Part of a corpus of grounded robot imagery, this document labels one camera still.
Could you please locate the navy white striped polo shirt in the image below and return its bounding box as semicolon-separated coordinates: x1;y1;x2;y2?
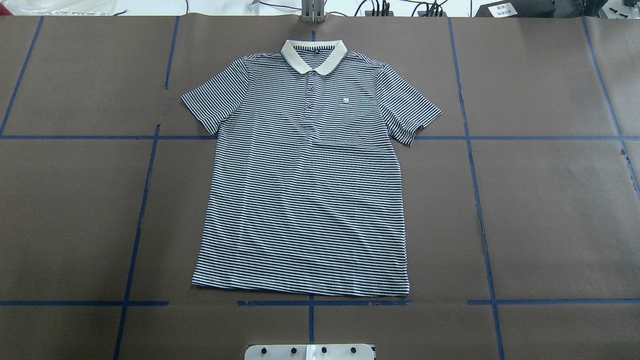
180;39;442;297

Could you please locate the black box with white label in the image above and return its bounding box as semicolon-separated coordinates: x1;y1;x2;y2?
474;0;556;18

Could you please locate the clear plastic bag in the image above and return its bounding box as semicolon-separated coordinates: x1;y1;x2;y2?
1;0;118;16

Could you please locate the grey aluminium frame post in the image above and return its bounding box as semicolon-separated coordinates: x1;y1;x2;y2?
301;0;327;24

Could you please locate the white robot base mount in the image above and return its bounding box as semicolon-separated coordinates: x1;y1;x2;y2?
244;343;377;360

